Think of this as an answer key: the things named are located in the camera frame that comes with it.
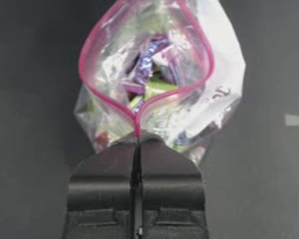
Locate clear bag with pink zip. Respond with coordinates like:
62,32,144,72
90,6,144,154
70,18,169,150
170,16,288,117
73,0,246,166

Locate green wrapped sweet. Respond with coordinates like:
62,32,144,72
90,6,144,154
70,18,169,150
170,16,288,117
144,79,180,96

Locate purple printed wrapped sweet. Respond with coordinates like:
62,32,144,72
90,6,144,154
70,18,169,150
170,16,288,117
131,35,172,86

